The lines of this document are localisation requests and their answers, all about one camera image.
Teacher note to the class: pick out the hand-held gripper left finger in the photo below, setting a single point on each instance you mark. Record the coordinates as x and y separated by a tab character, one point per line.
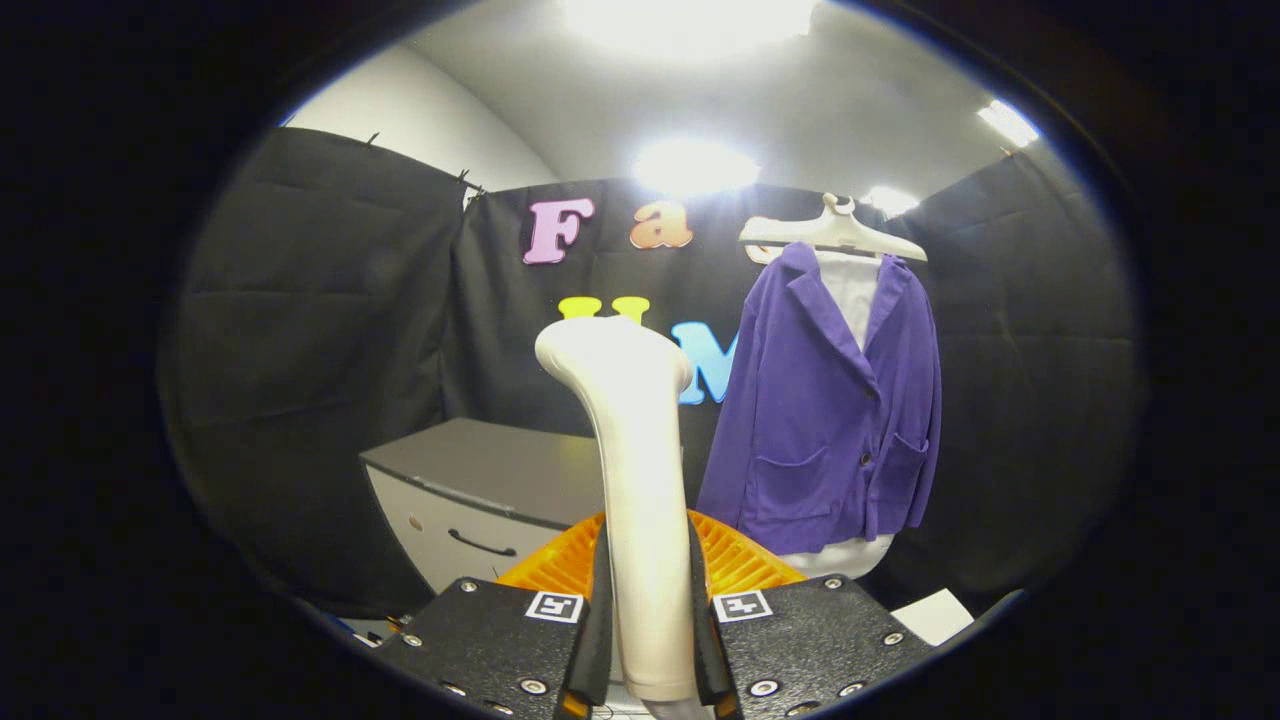
602	620

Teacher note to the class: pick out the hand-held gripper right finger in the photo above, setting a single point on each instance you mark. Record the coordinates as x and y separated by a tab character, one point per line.
702	620

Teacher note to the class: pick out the white garment steamer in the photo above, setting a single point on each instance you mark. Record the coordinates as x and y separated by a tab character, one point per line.
640	480

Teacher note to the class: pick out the white shirt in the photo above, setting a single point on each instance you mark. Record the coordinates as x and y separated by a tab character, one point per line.
852	295

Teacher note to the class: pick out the white clothes hanger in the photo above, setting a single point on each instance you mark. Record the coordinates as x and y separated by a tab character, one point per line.
835	232

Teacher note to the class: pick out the grey cabinet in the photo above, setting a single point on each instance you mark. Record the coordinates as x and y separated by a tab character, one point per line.
500	460

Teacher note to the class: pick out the white paper sheet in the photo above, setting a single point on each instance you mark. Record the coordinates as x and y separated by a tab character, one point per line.
935	615

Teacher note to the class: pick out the ceiling light panel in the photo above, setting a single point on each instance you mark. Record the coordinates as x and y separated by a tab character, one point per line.
888	200
695	166
690	20

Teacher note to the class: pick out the long ceiling light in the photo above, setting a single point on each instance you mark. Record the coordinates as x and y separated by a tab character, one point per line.
1008	122

